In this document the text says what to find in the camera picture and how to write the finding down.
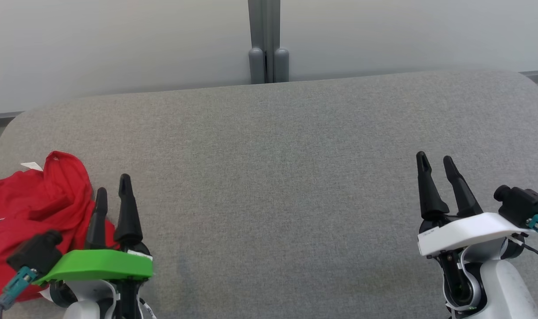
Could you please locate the grey partition post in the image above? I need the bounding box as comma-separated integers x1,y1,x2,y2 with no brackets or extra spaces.
247,0,291,85

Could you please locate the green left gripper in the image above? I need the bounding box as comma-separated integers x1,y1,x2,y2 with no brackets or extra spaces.
33,173,154,284

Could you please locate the red shirt with white trim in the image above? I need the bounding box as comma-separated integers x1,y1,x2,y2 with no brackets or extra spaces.
0,150,119,266

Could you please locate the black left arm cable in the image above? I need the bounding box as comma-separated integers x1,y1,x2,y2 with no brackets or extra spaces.
0,265,39,319

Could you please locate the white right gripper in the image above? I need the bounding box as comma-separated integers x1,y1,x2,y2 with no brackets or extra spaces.
416,151,535,258

